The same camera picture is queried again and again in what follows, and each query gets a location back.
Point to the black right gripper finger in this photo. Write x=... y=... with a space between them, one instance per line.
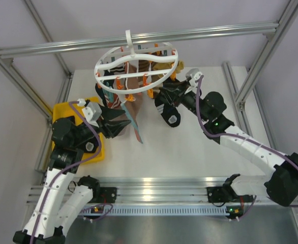
x=168 y=95
x=180 y=86

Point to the black patterned sock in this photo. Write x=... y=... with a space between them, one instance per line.
x=88 y=145
x=169 y=113

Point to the aluminium top crossbar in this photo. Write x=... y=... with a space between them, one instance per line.
x=160 y=37

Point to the large brown sock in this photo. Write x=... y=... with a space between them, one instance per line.
x=132 y=107

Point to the brown striped sock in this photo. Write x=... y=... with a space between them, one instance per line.
x=117 y=70

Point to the yellow beige sock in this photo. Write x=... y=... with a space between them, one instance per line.
x=169 y=65

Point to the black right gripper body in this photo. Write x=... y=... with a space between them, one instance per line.
x=187 y=99

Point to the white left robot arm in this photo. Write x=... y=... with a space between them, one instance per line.
x=52 y=217

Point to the white slotted cable duct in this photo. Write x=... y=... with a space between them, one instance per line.
x=156 y=210

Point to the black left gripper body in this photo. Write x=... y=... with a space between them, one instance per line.
x=100 y=122

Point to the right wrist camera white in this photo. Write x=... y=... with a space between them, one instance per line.
x=193 y=76

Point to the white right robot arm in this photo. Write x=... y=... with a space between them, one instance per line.
x=279 y=181

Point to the white round clip hanger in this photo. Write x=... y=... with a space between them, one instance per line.
x=143 y=59

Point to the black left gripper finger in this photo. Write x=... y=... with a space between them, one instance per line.
x=110 y=114
x=114 y=128

